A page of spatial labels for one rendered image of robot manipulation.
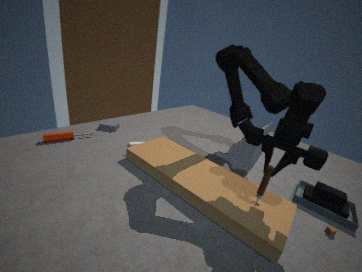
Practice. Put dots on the tan wooden board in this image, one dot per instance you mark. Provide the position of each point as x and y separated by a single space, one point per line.
226 198

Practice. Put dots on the orange-handled awl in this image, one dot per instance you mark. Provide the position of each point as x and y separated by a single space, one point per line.
57 137

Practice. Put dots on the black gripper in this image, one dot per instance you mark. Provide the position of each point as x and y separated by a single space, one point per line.
313 158

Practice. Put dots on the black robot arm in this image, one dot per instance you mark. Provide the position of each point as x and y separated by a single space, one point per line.
303 100

